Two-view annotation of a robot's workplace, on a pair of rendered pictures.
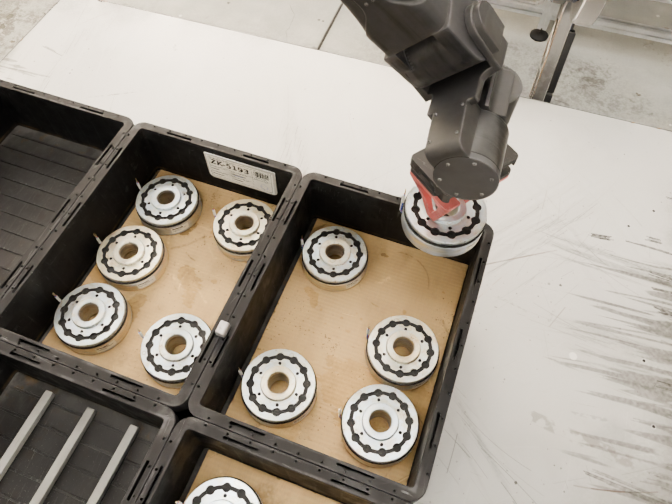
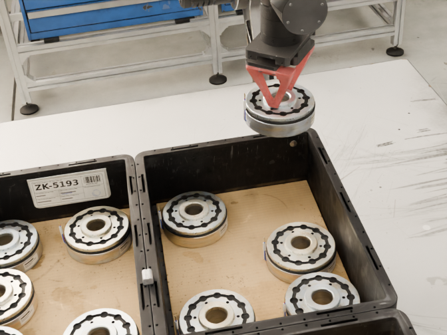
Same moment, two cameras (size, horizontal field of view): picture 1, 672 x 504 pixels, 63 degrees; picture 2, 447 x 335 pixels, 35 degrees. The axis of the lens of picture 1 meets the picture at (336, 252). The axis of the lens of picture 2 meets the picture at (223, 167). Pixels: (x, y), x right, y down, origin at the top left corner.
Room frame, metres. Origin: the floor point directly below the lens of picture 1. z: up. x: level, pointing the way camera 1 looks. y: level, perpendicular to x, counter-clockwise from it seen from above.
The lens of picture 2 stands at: (-0.34, 0.34, 1.59)
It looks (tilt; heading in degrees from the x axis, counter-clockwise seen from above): 37 degrees down; 333
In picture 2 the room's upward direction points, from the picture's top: 5 degrees counter-clockwise
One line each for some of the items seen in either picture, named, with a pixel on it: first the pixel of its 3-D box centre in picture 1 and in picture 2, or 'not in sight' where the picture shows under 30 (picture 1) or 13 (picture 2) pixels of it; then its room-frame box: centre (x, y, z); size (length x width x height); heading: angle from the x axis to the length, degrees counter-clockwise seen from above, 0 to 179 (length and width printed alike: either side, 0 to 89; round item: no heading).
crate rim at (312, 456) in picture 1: (354, 313); (249, 223); (0.31, -0.03, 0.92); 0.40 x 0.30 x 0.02; 160
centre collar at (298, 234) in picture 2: (403, 347); (300, 243); (0.28, -0.10, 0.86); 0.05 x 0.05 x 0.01
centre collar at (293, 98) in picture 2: (446, 207); (279, 98); (0.40, -0.14, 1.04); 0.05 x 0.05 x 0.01
